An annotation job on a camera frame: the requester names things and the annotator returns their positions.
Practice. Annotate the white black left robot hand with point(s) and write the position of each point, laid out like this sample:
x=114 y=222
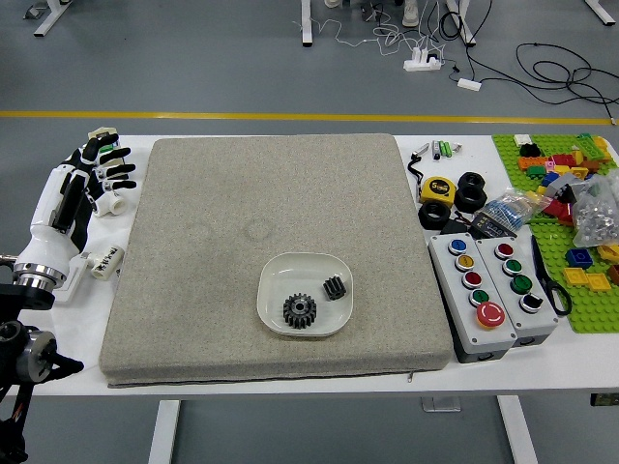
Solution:
x=46 y=241

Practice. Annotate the big black gear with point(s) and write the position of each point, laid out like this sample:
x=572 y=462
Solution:
x=299 y=312

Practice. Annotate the small black gear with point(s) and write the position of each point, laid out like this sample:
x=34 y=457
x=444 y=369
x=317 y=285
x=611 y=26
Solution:
x=333 y=288

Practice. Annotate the grey five-button control box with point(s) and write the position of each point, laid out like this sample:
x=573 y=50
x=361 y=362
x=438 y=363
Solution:
x=479 y=328

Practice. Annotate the grey four-button control box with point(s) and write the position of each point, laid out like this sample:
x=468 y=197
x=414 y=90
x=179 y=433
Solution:
x=537 y=321

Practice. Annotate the white pipe piece with writing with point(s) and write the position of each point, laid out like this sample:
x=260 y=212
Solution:
x=109 y=261

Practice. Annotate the white pipe tee fitting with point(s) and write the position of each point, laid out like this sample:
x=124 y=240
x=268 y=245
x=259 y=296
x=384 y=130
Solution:
x=117 y=207

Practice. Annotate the white background table leg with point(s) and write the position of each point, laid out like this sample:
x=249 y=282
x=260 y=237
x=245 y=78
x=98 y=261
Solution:
x=602 y=12
x=50 y=17
x=308 y=24
x=465 y=24

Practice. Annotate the white square plate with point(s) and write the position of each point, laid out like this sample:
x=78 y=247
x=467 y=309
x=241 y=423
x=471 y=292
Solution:
x=290 y=275

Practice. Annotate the grey-brown mat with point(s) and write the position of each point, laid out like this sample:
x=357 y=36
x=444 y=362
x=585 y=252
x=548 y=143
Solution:
x=290 y=193

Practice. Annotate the yellow tape measure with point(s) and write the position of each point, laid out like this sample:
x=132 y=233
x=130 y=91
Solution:
x=437 y=189

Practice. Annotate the black-white battery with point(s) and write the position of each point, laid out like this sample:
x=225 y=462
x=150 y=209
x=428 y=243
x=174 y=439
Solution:
x=437 y=150

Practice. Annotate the green battery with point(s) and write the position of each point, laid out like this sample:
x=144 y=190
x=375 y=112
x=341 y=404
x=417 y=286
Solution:
x=447 y=149

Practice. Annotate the white power strip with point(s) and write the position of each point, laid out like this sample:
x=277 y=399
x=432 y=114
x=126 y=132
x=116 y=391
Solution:
x=421 y=64

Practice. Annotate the person's white shoe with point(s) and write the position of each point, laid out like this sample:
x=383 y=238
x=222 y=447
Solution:
x=410 y=12

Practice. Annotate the black device with display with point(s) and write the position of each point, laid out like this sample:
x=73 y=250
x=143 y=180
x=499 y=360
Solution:
x=493 y=226

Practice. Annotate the white power adapter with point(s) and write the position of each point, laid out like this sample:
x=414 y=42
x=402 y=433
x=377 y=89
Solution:
x=469 y=84

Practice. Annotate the bag of blue-white parts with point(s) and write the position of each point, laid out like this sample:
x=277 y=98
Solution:
x=508 y=210

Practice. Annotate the white toy brick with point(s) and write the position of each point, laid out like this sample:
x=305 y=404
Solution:
x=522 y=140

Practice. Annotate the orange toy brick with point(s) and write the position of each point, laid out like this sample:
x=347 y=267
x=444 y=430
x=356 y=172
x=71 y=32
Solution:
x=532 y=162

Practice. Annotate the black toy brick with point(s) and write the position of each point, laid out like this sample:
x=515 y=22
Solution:
x=530 y=151

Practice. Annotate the red toy brick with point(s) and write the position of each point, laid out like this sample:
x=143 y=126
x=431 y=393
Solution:
x=557 y=210

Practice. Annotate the yellow flat tile brick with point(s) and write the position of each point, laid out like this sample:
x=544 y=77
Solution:
x=576 y=275
x=598 y=281

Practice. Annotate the blue square brick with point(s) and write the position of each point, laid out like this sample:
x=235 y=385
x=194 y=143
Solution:
x=579 y=257

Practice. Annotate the green brick baseplate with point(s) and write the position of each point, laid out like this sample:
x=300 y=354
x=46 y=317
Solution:
x=590 y=309

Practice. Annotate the bag of silver metal parts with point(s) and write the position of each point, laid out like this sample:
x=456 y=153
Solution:
x=595 y=217

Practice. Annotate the long green toy brick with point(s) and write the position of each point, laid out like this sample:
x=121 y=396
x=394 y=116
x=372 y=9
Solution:
x=587 y=145

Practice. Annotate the long yellow toy brick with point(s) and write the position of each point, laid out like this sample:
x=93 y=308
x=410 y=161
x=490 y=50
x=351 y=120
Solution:
x=603 y=147

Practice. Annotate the beige switch box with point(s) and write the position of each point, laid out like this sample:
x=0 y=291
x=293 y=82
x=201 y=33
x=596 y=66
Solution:
x=104 y=131

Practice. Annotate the grey bracket under table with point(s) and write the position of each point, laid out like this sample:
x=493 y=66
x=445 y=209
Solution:
x=440 y=404

